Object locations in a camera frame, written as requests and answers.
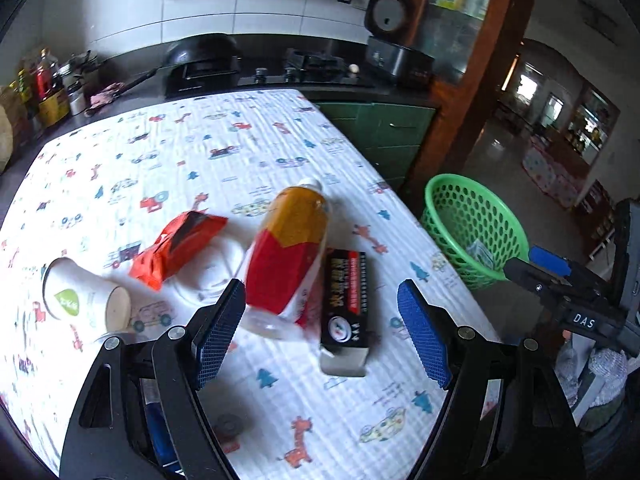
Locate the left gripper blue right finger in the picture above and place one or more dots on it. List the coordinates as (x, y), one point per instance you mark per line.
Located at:
(427, 327)

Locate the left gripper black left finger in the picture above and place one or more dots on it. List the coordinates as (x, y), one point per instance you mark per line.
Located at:
(214, 336)

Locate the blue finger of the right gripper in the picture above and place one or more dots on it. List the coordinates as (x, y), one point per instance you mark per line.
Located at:
(549, 261)

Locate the red yellow labelled bottle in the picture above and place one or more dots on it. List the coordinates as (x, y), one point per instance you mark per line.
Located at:
(284, 262)

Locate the small black box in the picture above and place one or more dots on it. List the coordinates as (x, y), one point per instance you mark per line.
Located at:
(344, 339)

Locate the red snack wrapper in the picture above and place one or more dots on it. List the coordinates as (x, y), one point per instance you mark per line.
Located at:
(179, 242)

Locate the white paper cup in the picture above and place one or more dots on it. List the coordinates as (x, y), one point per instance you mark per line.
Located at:
(85, 300)

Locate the green kitchen cabinet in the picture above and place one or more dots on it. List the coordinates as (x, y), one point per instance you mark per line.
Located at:
(388, 135)

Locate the grey gloved right hand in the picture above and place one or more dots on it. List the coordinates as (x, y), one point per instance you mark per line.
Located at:
(593, 380)

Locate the polka dot play fence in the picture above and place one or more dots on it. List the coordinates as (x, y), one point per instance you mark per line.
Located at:
(552, 178)

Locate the green plastic basket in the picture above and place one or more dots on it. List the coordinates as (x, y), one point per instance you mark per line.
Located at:
(457, 211)

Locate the printed white tablecloth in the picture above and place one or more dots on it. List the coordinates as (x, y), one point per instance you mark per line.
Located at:
(103, 193)

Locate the wooden glass cabinet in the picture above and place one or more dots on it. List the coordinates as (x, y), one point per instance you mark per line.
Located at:
(473, 44)

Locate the black wok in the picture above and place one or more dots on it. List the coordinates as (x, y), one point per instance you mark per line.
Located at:
(192, 66)

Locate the yellow tin container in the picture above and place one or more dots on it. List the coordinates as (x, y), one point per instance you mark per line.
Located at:
(53, 109)

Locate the gas stove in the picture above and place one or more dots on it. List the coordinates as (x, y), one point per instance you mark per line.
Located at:
(303, 68)

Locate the black rice cooker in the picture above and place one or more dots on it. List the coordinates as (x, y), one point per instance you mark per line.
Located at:
(388, 21)

